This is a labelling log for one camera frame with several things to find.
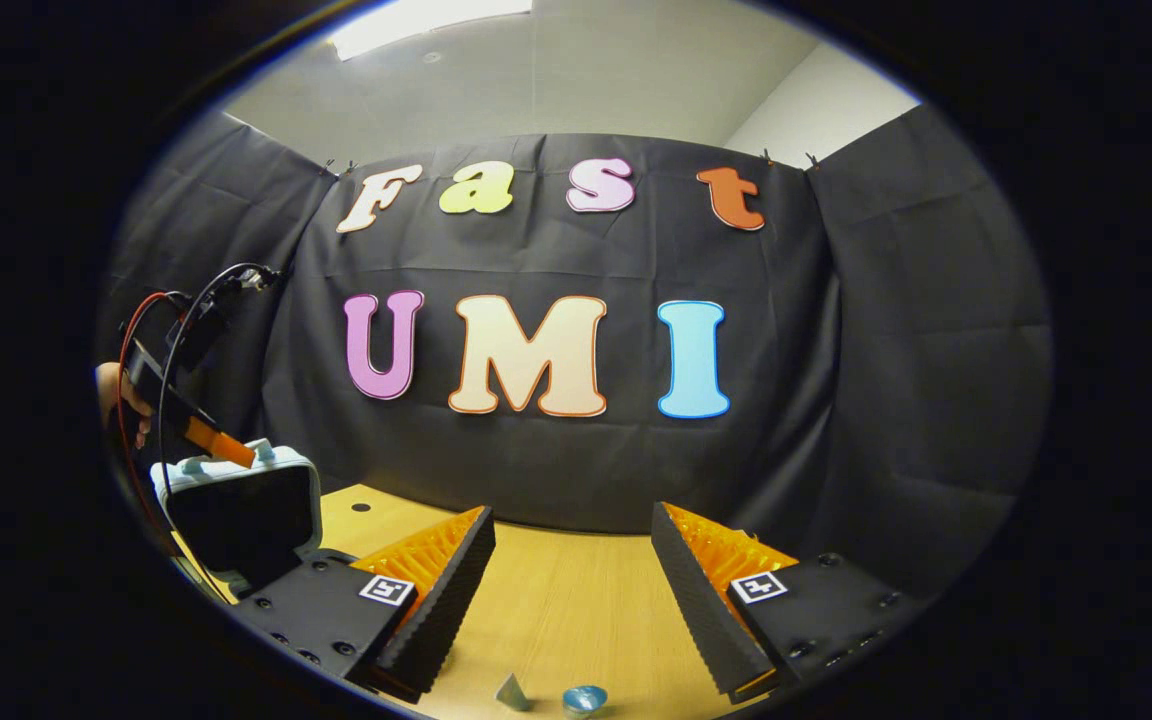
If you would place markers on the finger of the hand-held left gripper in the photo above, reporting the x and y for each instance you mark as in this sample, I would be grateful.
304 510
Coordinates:
221 445

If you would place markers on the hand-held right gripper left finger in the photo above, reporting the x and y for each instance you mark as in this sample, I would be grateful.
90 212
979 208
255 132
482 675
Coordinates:
446 610

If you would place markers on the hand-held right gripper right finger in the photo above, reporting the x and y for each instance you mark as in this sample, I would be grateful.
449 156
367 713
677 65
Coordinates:
701 600

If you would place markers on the blue skin care bottle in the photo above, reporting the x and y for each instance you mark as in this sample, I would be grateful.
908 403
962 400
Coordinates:
584 700

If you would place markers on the black backdrop cloth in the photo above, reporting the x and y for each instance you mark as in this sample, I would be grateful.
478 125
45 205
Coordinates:
886 350

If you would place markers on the ceiling light panel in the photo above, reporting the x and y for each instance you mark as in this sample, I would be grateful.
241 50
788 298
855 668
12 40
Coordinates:
416 20

